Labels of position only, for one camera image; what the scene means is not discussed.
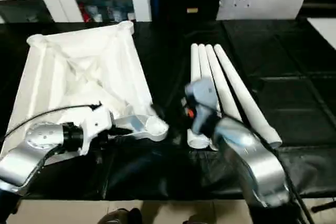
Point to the white plastic table leg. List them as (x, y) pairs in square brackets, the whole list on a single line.
[(195, 61), (244, 95), (220, 82), (203, 61)]

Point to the white plastic table top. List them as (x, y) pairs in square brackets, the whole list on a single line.
[(78, 58)]

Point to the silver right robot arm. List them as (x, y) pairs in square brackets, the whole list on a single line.
[(262, 166)]

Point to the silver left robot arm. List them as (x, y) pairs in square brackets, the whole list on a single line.
[(44, 134)]

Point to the dark left robot foot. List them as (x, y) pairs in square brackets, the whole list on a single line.
[(120, 217)]

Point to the dark robot foot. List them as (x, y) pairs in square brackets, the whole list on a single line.
[(198, 220), (120, 217)]

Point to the dark right robot foot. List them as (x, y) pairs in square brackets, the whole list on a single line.
[(198, 220)]

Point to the black work mat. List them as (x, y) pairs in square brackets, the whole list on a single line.
[(302, 103)]

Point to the black tripod leg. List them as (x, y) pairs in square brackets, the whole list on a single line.
[(323, 207)]

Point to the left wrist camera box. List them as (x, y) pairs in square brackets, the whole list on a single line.
[(97, 121)]

